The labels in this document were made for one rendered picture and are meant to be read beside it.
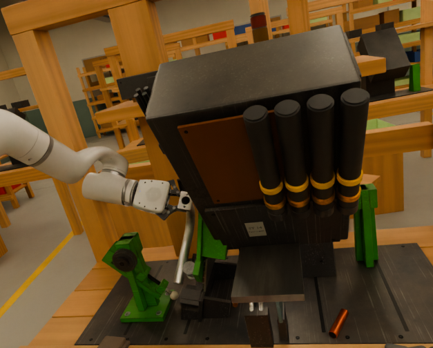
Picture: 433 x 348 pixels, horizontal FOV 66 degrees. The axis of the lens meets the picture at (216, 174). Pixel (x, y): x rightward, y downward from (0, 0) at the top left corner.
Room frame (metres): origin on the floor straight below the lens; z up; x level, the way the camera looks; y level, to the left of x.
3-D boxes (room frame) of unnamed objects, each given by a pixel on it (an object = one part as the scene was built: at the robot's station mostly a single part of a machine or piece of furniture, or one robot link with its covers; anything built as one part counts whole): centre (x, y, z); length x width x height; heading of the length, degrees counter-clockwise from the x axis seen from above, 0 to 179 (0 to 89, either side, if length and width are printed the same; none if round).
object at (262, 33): (1.16, -0.24, 1.67); 0.05 x 0.05 x 0.05
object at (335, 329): (0.69, -0.24, 0.91); 0.09 x 0.02 x 0.02; 137
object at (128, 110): (1.15, -0.11, 1.52); 0.90 x 0.25 x 0.04; 76
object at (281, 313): (0.72, -0.09, 0.97); 0.10 x 0.02 x 0.14; 166
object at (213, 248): (0.85, 0.04, 1.17); 0.13 x 0.12 x 0.20; 76
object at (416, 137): (1.25, -0.14, 1.23); 1.30 x 0.05 x 0.09; 76
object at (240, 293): (0.78, -0.10, 1.11); 0.39 x 0.16 x 0.03; 166
